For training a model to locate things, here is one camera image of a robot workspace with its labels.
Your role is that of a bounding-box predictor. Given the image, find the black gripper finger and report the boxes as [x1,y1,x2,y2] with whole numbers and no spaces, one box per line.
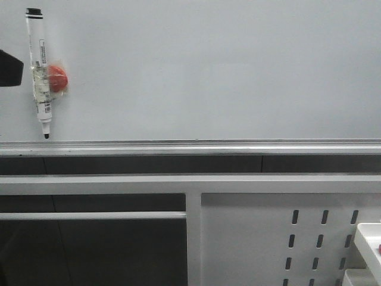
[0,50,24,87]

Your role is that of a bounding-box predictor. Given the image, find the white whiteboard marker black cap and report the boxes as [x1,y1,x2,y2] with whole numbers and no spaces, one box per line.
[25,8,52,139]

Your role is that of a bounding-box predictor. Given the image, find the red round magnet taped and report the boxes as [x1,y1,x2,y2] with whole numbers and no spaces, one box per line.
[48,65,68,93]

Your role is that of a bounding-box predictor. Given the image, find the white metal pegboard stand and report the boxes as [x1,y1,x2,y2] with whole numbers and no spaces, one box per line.
[1,175,380,285]

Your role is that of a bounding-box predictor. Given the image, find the white plastic marker tray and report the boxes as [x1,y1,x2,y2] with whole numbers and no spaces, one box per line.
[354,223,380,285]

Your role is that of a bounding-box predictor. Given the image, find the lower white plastic tray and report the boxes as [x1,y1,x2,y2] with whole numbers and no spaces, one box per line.
[342,269,374,286]

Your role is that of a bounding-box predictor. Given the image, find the white whiteboard with aluminium frame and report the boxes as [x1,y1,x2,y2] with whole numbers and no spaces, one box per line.
[1,1,380,156]

